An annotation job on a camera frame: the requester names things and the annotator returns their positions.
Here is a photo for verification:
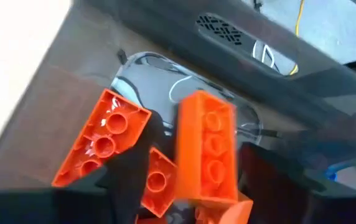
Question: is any clear grey plastic bin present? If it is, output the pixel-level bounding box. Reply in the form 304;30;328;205
0;0;356;224

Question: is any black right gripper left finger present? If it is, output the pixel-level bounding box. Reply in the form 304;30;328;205
80;108;167;224

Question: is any yellow cable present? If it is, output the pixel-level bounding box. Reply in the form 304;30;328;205
289;0;306;76

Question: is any blue toy brick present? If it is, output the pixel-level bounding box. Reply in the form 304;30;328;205
326;160;355;182

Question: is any black perforated table frame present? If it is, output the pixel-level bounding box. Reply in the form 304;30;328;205
195;12;244;46

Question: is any white cable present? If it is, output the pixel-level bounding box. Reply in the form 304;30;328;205
251;39;276;68

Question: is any orange toy brick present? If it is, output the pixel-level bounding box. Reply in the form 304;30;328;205
51;88;152;188
193;192;255;224
175;90;238;205
139;147;179;218

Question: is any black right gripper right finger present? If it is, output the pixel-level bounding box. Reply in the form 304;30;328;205
238;141;327;224

